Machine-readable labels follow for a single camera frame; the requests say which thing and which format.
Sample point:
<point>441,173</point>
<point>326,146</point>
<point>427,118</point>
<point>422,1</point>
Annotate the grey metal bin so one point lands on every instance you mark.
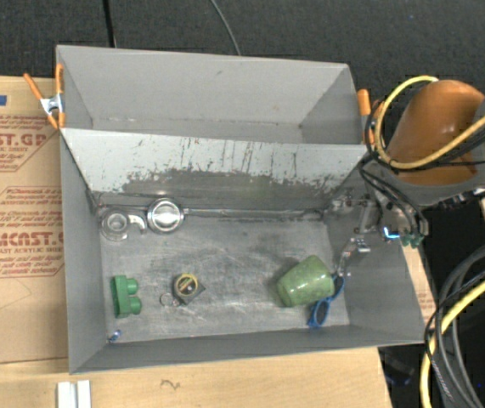
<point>233,253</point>

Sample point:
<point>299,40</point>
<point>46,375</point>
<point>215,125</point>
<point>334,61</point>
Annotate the clear glass mug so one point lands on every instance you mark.
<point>115,225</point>

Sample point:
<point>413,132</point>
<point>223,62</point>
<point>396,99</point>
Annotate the small blue clip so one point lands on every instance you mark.
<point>114,336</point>

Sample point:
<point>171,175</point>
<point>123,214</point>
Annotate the green toy block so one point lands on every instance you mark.
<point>124,296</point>

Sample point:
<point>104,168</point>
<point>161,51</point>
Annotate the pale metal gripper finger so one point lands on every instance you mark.
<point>350,255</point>
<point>346,204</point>

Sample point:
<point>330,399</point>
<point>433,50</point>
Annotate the green speckled cup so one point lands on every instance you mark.
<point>306,282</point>

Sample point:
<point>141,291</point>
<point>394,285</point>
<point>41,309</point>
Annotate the brown cardboard board, red print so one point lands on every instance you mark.
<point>21,228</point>

